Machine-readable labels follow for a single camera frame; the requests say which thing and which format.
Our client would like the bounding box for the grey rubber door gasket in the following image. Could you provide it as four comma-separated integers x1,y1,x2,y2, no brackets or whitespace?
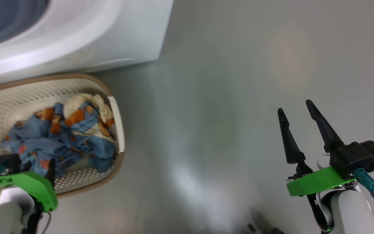
0,0,50,50

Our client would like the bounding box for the cream orange blue garment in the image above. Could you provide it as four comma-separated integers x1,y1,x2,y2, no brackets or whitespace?
63,94,115,143

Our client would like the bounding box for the blue bear print garment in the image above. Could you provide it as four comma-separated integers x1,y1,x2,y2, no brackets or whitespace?
0,102,118,178

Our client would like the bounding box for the teal right camera connector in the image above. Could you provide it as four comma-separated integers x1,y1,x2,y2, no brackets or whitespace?
353,168,374,201

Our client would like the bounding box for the cream perforated laundry basket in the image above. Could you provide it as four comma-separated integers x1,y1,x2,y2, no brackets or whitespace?
0,73,125,199

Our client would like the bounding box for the white front-load washing machine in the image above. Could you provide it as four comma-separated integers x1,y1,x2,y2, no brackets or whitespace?
0,0,174,89

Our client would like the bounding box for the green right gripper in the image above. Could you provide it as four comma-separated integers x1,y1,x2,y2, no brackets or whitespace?
277,99,356,197

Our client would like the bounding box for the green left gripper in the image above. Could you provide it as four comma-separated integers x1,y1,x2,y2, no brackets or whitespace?
0,158,58,212

